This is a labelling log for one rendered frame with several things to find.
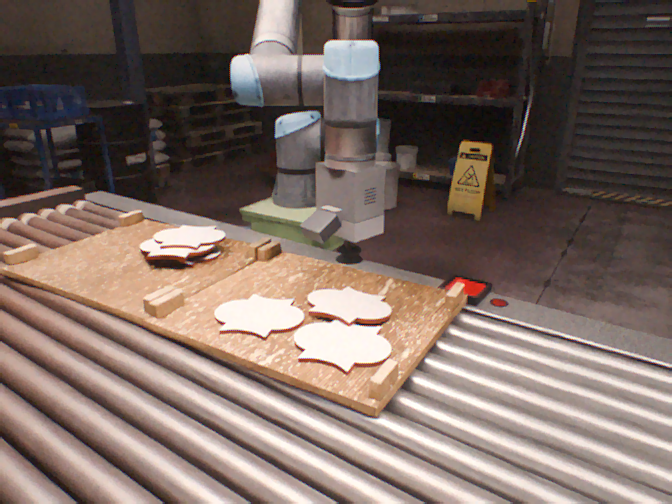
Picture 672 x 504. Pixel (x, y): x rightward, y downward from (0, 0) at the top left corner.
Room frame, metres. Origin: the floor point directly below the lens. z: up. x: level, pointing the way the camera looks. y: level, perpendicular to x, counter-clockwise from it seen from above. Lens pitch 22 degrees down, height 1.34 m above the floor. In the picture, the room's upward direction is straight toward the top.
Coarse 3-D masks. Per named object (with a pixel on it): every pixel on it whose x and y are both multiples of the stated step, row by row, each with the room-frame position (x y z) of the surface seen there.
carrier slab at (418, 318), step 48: (240, 288) 0.82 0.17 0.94; (288, 288) 0.82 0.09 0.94; (336, 288) 0.82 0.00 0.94; (384, 288) 0.82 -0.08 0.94; (432, 288) 0.82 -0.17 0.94; (192, 336) 0.66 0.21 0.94; (240, 336) 0.66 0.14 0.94; (288, 336) 0.66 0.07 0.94; (384, 336) 0.66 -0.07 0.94; (432, 336) 0.66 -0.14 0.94; (336, 384) 0.54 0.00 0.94
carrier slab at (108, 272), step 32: (160, 224) 1.18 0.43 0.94; (64, 256) 0.97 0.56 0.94; (96, 256) 0.97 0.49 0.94; (128, 256) 0.97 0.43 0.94; (224, 256) 0.97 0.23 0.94; (64, 288) 0.82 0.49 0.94; (96, 288) 0.82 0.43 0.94; (128, 288) 0.82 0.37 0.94; (160, 288) 0.82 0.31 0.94; (192, 288) 0.82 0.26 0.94
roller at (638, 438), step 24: (24, 216) 1.29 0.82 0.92; (72, 240) 1.14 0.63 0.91; (432, 360) 0.62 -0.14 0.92; (456, 384) 0.59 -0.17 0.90; (480, 384) 0.57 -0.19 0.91; (504, 384) 0.57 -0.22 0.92; (528, 408) 0.53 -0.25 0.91; (552, 408) 0.52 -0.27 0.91; (576, 408) 0.52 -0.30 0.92; (600, 432) 0.49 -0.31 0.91; (624, 432) 0.48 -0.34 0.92; (648, 432) 0.47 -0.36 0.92
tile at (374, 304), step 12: (348, 288) 0.80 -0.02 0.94; (312, 300) 0.75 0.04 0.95; (324, 300) 0.75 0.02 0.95; (336, 300) 0.75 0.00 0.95; (348, 300) 0.75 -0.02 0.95; (360, 300) 0.75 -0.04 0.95; (372, 300) 0.76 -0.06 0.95; (384, 300) 0.77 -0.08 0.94; (312, 312) 0.71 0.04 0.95; (324, 312) 0.70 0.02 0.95; (336, 312) 0.70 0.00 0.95; (348, 312) 0.71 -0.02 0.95; (360, 312) 0.71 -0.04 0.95; (372, 312) 0.71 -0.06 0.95; (384, 312) 0.71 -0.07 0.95; (348, 324) 0.67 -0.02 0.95
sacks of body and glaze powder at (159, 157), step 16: (64, 128) 4.87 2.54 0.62; (16, 144) 4.82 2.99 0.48; (32, 144) 4.81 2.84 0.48; (48, 144) 4.56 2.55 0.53; (64, 144) 4.61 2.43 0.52; (160, 144) 5.48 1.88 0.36; (16, 160) 4.88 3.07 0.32; (32, 160) 4.78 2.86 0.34; (48, 160) 4.66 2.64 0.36; (64, 160) 4.65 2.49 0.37; (80, 160) 4.74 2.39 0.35; (160, 160) 5.46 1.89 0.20; (16, 176) 4.95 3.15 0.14; (32, 176) 4.78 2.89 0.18; (64, 176) 4.60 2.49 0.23; (80, 176) 4.71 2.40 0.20; (160, 176) 5.46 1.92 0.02
